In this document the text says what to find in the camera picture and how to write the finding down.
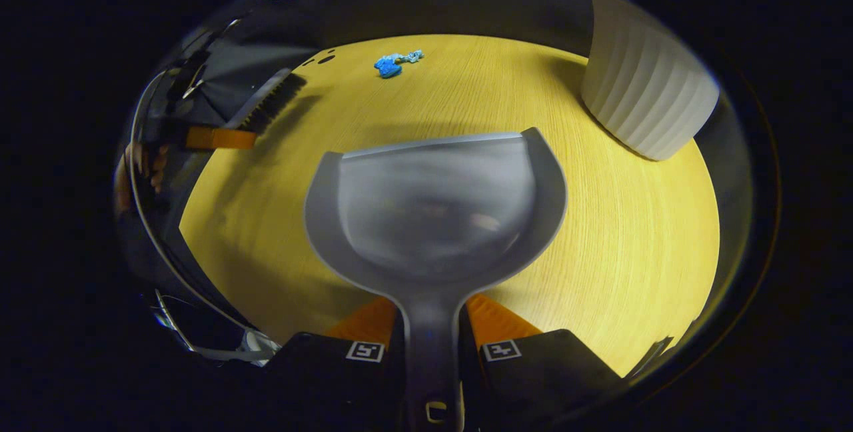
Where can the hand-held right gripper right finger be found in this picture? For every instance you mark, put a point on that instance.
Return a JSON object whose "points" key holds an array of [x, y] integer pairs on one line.
{"points": [[533, 385]]}

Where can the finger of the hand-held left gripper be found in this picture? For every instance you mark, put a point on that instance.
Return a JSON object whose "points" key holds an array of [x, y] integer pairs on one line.
{"points": [[220, 138]]}

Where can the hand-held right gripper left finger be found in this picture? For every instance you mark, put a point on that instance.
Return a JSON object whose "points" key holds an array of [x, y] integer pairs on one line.
{"points": [[313, 385]]}

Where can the small grey broom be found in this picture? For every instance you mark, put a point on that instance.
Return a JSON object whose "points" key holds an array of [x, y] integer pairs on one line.
{"points": [[270, 102]]}

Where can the dark blue paper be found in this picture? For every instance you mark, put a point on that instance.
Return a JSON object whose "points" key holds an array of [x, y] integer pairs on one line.
{"points": [[388, 67]]}

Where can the grey plastic dustpan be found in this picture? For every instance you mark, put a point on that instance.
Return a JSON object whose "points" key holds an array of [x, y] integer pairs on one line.
{"points": [[433, 218]]}

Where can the white ribbed garbage bin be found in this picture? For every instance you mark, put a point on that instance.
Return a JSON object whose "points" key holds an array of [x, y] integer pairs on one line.
{"points": [[646, 98]]}

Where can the black backdrop cloth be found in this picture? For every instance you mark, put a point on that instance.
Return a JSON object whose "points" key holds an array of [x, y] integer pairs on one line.
{"points": [[433, 5]]}

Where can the dark desk edge bracket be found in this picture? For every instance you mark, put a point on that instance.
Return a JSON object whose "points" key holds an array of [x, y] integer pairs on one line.
{"points": [[656, 352]]}

